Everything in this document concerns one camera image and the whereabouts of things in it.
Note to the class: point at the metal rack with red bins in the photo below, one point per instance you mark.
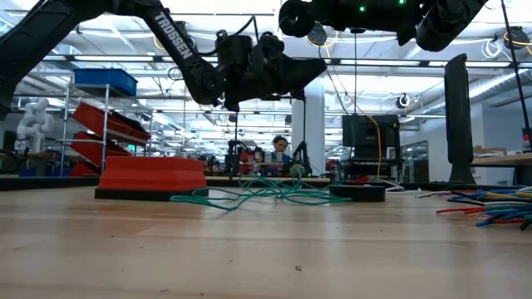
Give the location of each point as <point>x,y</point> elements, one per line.
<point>104,124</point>

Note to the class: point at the black plastic spool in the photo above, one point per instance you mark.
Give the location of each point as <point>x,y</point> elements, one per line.
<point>287,23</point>

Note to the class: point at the white round pillar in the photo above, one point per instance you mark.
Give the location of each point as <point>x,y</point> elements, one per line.
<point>316,124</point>

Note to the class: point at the red box with black base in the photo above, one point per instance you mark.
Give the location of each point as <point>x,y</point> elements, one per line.
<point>151,176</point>

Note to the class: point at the black bench robot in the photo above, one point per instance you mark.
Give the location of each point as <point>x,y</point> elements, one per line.
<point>239,155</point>
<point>301,155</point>

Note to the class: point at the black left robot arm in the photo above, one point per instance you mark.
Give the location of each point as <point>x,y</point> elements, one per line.
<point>174,35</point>

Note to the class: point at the black frame stand with camera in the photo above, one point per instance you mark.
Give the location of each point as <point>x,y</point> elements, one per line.
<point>304,124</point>

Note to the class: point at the person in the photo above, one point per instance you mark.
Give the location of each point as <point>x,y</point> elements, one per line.
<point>280,149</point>

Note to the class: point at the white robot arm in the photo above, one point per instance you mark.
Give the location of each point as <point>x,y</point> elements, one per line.
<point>35,124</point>

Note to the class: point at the black upright post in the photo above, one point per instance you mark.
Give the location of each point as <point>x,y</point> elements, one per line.
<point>458,120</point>

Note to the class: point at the thin black rod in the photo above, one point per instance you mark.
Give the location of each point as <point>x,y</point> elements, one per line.
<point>515,66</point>

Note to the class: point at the wooden side table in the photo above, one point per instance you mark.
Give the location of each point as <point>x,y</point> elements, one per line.
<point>503,160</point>

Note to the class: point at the black monitor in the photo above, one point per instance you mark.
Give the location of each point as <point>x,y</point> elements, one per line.
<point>365,130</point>

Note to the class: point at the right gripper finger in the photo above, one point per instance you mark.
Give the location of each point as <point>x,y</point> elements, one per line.
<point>320,16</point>

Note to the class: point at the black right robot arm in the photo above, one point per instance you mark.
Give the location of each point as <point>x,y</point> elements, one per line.
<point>444,21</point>

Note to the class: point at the blue plastic bin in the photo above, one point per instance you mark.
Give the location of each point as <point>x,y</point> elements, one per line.
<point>106,79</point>

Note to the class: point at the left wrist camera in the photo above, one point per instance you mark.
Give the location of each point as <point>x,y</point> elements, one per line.
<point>234,47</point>

